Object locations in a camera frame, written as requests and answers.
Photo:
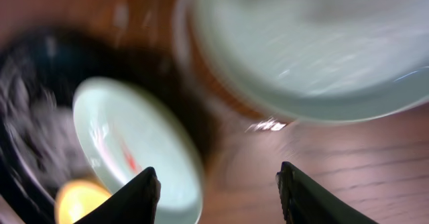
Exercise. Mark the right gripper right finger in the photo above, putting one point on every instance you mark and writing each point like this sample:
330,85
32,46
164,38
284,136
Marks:
304,201

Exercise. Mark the yellow plate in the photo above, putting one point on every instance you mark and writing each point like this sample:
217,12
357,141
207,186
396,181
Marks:
76,199

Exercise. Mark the green plate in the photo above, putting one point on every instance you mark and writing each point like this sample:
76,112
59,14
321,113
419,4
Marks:
332,61
123,129

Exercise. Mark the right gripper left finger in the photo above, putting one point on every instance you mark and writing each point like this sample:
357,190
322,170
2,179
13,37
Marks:
134,203

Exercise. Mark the black round tray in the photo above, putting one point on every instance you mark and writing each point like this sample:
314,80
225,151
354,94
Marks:
41,69

